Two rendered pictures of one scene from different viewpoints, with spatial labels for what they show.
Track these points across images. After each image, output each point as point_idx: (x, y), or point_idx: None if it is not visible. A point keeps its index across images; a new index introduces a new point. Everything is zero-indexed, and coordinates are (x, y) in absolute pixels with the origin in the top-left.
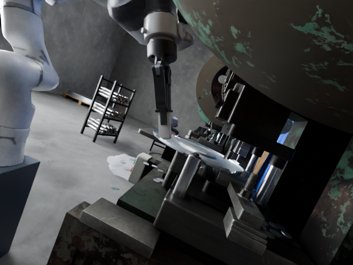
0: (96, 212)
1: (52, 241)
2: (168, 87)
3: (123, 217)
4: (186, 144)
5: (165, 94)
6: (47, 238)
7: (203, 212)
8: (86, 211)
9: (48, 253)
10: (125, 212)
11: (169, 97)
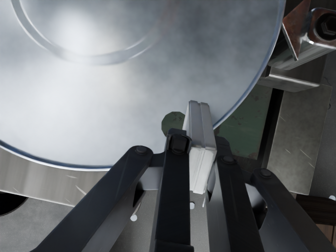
0: (303, 178)
1: (43, 217)
2: (190, 243)
3: (294, 139)
4: (127, 29)
5: (306, 213)
6: (41, 227)
7: (318, 7)
8: (309, 190)
9: (63, 211)
10: (280, 139)
11: (127, 191)
